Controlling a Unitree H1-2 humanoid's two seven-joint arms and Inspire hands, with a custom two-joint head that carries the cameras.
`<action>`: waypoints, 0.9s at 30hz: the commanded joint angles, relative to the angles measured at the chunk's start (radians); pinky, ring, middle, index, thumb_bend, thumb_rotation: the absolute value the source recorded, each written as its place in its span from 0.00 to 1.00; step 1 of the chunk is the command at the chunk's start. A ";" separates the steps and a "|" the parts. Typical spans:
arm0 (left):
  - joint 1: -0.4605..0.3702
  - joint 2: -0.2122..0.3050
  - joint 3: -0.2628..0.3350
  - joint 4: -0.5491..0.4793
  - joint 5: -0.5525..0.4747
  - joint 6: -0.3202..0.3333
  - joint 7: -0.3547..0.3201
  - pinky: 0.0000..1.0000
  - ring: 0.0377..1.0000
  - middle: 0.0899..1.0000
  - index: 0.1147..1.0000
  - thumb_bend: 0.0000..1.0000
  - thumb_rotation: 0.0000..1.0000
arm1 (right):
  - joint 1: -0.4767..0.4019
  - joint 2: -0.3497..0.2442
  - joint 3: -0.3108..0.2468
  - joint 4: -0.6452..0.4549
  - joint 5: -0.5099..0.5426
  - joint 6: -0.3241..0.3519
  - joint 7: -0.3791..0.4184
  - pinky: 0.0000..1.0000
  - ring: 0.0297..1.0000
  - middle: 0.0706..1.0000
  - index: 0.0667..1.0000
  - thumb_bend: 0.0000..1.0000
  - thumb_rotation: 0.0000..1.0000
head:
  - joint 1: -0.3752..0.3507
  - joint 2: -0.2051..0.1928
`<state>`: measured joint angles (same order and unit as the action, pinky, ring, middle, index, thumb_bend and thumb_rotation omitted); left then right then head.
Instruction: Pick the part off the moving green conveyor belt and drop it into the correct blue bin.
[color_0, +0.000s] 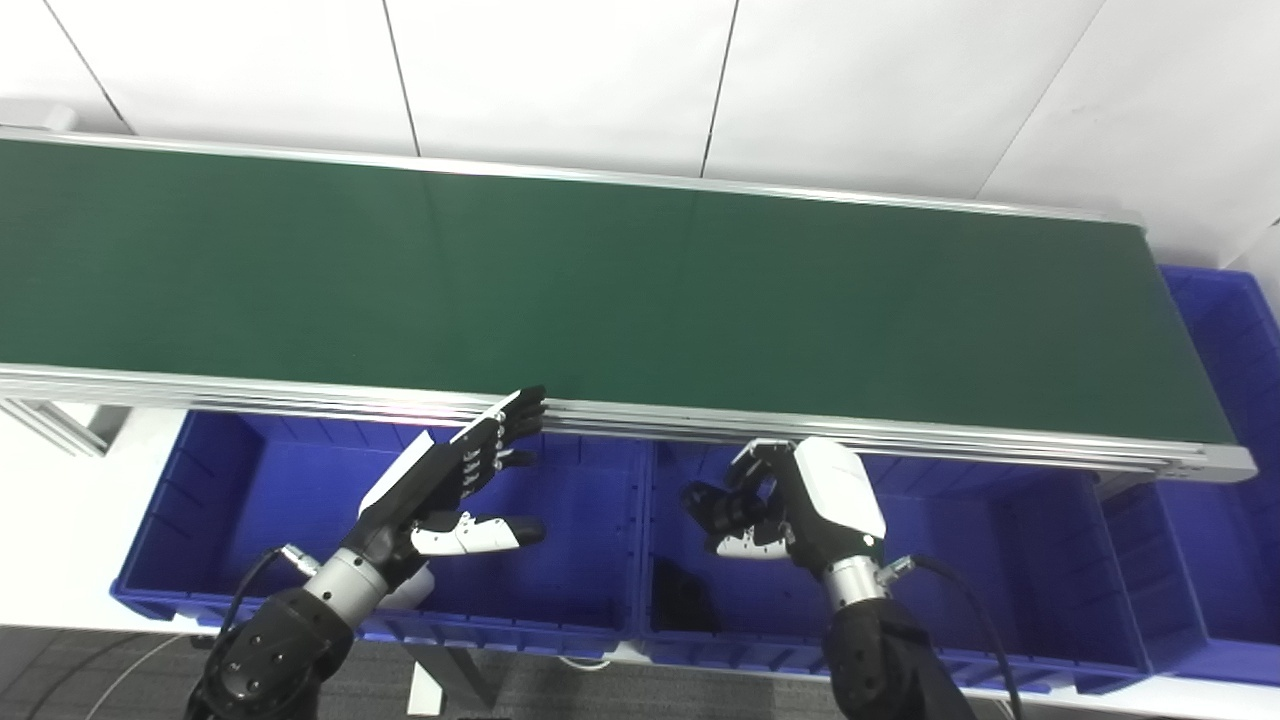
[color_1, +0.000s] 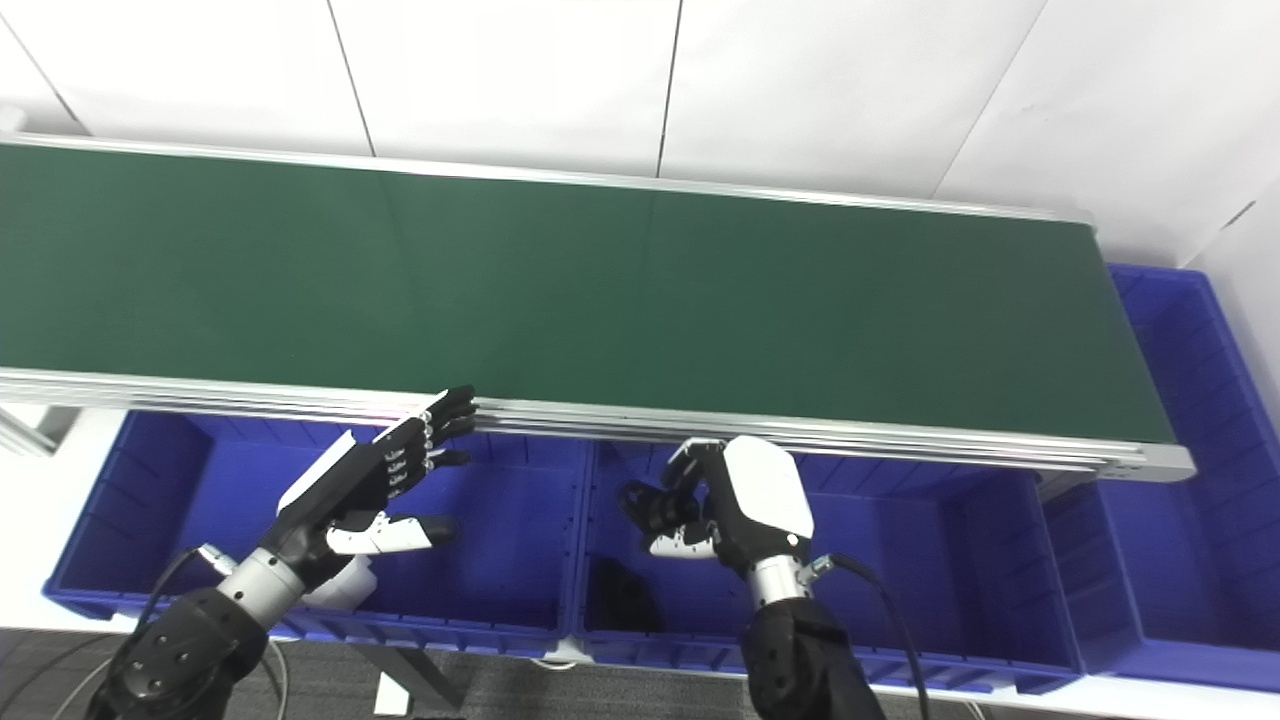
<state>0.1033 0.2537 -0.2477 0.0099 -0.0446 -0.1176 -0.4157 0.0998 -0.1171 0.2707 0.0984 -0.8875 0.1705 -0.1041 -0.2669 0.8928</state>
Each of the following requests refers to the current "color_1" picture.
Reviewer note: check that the aluminium conveyor support leg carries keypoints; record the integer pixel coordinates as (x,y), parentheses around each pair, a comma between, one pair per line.
(35,430)

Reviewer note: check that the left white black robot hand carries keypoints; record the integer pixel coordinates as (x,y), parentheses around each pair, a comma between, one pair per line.
(350,490)

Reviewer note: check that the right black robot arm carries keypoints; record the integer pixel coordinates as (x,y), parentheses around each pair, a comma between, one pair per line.
(800,660)

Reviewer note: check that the grey metal stand leg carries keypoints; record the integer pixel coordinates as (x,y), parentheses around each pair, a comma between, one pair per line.
(420,680)

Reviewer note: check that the black flanged bracket part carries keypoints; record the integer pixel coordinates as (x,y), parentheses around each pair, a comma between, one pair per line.
(622,598)

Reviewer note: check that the green conveyor belt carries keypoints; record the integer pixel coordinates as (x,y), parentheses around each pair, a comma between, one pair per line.
(700,300)

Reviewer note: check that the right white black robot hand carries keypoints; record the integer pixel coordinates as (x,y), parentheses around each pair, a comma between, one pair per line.
(760,500)

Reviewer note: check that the grey conveyor end housing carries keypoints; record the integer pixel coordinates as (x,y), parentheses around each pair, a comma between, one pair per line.
(10,120)

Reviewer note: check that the small white block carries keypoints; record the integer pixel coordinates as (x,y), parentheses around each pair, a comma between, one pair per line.
(392,695)

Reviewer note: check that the blue plastic bin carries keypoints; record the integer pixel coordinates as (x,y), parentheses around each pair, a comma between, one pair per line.
(920,580)
(1190,480)
(500,540)

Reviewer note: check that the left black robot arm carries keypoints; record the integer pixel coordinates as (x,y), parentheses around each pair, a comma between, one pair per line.
(170,650)

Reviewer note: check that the white plastic part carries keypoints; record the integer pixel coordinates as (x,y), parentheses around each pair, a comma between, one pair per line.
(345,588)

